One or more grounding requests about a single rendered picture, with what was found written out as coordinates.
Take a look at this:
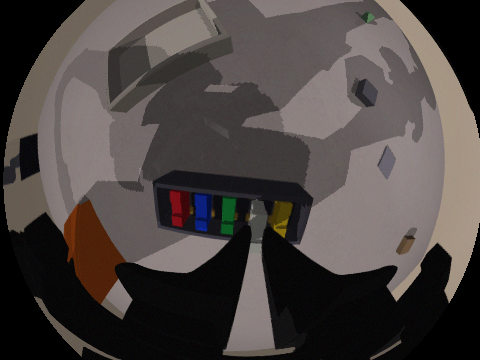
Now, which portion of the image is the green fuse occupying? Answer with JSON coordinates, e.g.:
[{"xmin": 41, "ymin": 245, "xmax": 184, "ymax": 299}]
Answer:
[{"xmin": 220, "ymin": 196, "xmax": 237, "ymax": 235}]

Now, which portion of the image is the small green block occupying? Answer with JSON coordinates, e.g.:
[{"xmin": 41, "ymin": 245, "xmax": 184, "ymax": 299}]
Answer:
[{"xmin": 360, "ymin": 11, "xmax": 375, "ymax": 24}]

